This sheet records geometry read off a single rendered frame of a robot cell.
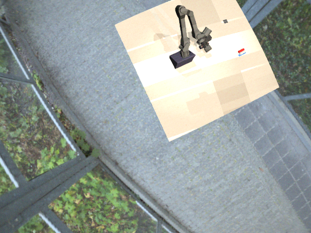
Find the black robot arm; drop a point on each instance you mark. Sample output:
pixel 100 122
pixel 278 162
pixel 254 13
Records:
pixel 181 12

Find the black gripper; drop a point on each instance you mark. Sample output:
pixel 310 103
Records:
pixel 206 47

